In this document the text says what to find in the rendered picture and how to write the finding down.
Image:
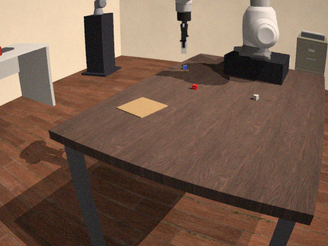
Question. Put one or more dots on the tan square mat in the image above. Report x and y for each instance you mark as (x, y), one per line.
(142, 107)

